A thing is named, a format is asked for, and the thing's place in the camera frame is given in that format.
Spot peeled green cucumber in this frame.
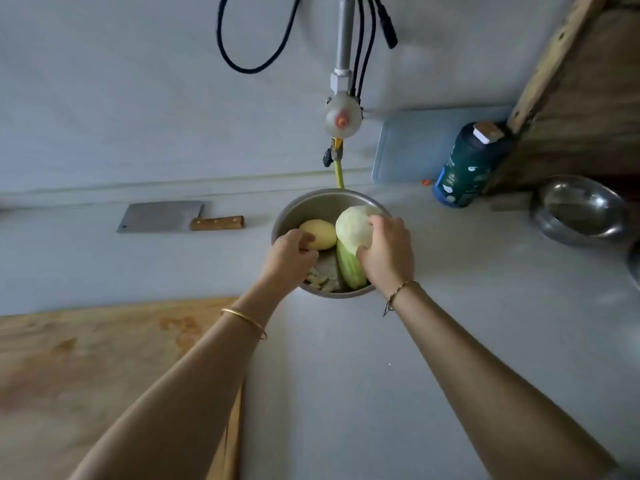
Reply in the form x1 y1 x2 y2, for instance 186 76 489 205
335 239 370 291

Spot shallow stainless steel bowl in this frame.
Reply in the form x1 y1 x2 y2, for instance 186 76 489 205
530 175 631 247

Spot gold bangle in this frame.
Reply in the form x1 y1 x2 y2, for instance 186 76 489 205
220 307 269 341

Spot deep stainless steel bowl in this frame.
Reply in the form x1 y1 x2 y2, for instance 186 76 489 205
271 189 393 299

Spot peeled yellow potato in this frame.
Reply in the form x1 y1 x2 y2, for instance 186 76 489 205
299 219 339 252

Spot person's left hand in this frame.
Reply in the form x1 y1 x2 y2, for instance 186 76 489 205
262 229 319 298

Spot black cable with plug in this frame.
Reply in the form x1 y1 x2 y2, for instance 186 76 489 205
352 0 399 101

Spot wooden cutting board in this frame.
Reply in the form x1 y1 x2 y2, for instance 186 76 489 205
0 297 246 480

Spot pile of garlic cloves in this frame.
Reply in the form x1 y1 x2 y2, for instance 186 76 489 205
303 269 341 294

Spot person's right hand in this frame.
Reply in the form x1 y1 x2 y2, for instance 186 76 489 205
357 215 415 301

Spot light blue plastic board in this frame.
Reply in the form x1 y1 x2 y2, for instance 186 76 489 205
372 105 516 186

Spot looped black cable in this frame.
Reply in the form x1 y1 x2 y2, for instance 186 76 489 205
216 0 304 76

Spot white faucet with orange button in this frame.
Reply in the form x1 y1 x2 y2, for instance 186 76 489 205
322 0 365 141

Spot braided cord bracelet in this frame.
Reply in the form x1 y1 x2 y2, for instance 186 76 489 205
382 281 415 318

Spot dark green bottle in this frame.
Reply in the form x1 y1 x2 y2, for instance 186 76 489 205
433 121 513 209

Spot pale green cabbage vegetable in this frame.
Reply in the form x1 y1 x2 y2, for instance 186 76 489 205
335 205 386 258

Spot person's left forearm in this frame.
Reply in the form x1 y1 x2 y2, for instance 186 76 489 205
68 285 291 480

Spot cleaver with wooden handle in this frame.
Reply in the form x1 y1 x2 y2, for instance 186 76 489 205
117 201 246 234

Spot person's right forearm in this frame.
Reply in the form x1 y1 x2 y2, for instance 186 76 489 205
385 285 621 480

